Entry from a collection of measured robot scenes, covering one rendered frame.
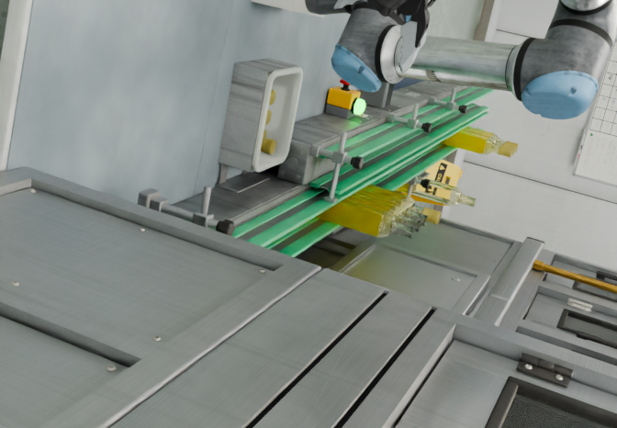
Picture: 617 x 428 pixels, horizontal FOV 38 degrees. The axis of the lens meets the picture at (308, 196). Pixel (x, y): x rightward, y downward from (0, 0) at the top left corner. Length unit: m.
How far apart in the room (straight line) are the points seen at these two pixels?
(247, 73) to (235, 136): 0.14
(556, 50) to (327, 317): 0.77
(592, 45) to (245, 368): 0.96
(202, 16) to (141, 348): 0.96
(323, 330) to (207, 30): 0.90
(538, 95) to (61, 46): 0.80
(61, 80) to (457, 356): 0.73
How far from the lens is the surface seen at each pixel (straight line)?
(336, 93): 2.45
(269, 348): 0.93
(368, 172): 2.31
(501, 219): 8.22
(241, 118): 1.90
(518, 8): 7.97
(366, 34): 1.78
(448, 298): 2.13
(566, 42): 1.62
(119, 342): 0.90
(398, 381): 0.93
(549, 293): 2.46
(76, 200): 1.29
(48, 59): 1.37
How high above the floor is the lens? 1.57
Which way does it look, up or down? 19 degrees down
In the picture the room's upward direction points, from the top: 107 degrees clockwise
